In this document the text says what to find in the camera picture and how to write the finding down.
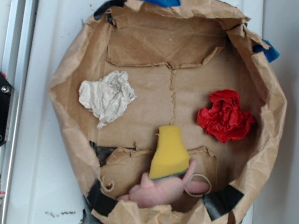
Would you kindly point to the white paper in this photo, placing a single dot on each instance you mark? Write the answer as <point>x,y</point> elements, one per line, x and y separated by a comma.
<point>107,98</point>

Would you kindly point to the crumpled red paper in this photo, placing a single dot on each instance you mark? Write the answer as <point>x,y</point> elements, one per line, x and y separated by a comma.
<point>225,120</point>

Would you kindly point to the brown paper bag bin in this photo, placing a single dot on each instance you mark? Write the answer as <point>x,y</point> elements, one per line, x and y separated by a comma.
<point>175,57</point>

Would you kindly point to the yellow sponge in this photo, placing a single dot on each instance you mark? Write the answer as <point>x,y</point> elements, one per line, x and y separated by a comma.
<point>171,156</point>

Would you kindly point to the pink plush toy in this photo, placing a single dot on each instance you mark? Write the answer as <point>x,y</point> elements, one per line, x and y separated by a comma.
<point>149,193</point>

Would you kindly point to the white plastic tray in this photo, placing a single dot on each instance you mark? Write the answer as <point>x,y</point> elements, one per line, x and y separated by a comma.
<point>44,189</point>

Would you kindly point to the aluminium frame rail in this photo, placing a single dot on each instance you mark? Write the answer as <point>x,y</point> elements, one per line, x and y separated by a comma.
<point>14,65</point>

